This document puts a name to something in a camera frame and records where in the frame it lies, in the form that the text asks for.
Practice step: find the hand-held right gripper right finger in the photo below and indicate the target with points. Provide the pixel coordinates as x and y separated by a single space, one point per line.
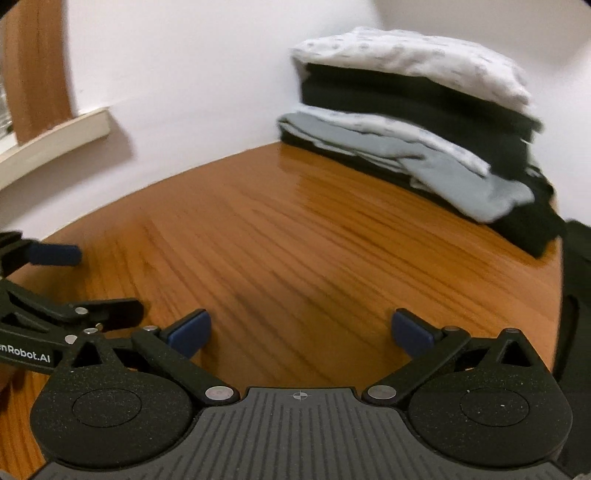
411 334

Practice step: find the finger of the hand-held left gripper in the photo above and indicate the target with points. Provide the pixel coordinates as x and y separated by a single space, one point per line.
111 311
53 255

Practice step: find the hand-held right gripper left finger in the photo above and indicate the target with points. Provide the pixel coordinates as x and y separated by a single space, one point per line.
191 332

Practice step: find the white patterned pajama garment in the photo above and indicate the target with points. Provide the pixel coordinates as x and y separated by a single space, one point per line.
406 60

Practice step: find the grey folded garment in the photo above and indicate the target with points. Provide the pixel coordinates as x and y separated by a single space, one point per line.
461 184

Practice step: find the wooden window frame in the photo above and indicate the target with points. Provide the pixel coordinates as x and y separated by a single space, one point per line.
39 69

